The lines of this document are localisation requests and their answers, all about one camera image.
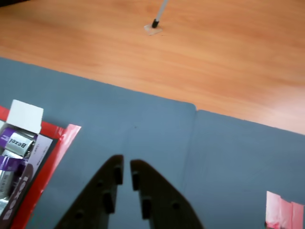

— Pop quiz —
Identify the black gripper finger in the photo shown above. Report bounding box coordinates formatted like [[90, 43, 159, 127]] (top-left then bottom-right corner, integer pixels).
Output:
[[130, 159, 206, 229], [54, 154, 124, 229]]

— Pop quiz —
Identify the grey rubber mat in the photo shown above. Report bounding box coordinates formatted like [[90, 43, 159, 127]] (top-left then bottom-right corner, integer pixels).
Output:
[[0, 56, 197, 229], [183, 109, 305, 229]]

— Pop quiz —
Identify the red tape square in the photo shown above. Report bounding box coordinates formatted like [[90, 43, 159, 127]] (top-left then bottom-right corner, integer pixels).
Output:
[[265, 190, 305, 229]]

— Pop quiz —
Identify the clear tape patch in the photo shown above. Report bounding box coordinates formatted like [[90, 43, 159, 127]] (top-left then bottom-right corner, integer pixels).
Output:
[[143, 23, 163, 37]]

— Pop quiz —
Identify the grey rod with black foot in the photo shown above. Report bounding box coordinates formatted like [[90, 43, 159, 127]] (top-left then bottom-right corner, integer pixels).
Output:
[[152, 0, 169, 30]]

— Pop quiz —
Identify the red tape frame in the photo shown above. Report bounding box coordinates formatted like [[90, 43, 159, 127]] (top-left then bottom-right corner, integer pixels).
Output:
[[0, 105, 82, 229]]

